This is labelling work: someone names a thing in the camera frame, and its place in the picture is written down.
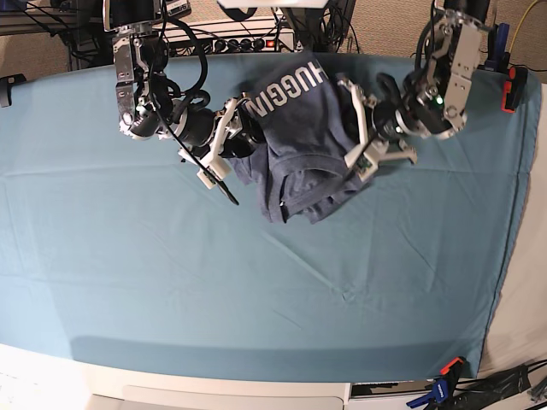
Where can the orange black clamp top right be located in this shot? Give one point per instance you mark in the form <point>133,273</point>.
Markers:
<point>513,89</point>

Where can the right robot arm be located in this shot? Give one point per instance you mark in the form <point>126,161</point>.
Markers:
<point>152,105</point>

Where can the blue heathered T-shirt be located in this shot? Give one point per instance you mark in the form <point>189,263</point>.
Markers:
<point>308,130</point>

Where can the black bag bottom right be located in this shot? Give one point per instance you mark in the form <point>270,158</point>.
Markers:
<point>487,391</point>

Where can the black clamp left edge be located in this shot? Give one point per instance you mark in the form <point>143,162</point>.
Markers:
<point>6,85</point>

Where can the orange blue clamp bottom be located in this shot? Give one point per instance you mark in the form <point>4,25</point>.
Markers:
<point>442,388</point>

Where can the white power strip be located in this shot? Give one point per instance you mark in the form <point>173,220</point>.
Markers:
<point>276,43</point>

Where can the teal table cloth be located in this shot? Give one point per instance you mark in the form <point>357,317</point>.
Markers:
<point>114,253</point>

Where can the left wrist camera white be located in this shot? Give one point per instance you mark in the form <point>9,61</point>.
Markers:
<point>364,162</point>

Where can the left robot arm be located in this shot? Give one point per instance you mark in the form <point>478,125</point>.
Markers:
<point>431,101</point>

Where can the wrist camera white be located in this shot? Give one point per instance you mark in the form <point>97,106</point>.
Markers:
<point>364,162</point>
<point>219,168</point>

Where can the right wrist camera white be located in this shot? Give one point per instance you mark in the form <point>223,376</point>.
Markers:
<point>219,168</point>

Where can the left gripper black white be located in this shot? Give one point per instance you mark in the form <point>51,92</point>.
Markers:
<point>375,123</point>

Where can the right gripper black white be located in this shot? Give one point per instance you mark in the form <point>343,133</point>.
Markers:
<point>231,130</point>

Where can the blue clamp top right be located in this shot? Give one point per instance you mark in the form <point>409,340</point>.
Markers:
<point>497,59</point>

